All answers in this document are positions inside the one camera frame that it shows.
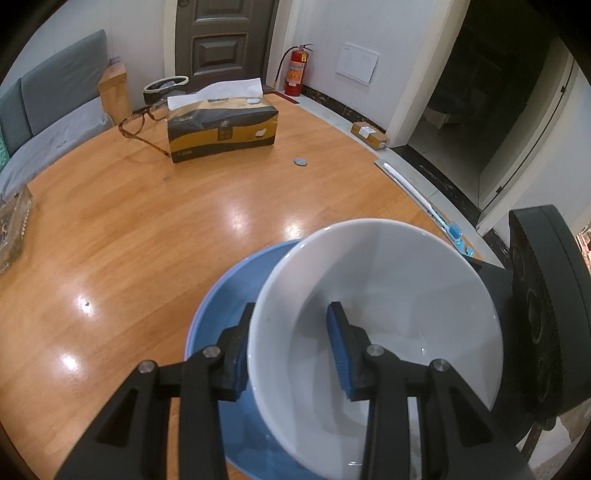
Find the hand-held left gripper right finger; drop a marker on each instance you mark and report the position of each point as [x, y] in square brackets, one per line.
[339, 353]

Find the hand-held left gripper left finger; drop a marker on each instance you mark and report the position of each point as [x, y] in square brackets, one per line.
[240, 371]

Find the blue plate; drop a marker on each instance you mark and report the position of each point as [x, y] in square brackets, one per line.
[217, 297]

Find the small white bowl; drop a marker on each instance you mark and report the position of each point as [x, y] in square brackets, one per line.
[392, 286]

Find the packaged blue toothbrush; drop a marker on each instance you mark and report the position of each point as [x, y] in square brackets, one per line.
[406, 177]

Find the black chair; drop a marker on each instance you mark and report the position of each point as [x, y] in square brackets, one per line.
[545, 277]

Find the small cardboard box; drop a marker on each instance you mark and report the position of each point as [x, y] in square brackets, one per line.
[369, 134]

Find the black and gold tissue box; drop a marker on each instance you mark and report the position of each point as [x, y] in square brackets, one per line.
[221, 134]

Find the tortoiseshell eyeglasses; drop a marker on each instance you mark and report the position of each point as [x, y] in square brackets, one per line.
[134, 125]

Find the glass ashtray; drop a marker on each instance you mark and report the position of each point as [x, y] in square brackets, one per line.
[14, 226]

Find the red fire extinguisher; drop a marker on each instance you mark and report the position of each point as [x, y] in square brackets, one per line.
[295, 74]

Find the round white rimmed container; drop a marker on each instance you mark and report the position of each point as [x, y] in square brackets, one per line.
[154, 97]

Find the white paper notice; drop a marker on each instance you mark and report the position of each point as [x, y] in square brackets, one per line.
[355, 62]

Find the wooden side table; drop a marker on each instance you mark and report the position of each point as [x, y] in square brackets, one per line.
[115, 92]

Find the dark panelled door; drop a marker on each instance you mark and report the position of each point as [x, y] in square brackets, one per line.
[221, 46]

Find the grey sofa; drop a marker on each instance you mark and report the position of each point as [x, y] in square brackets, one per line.
[64, 78]

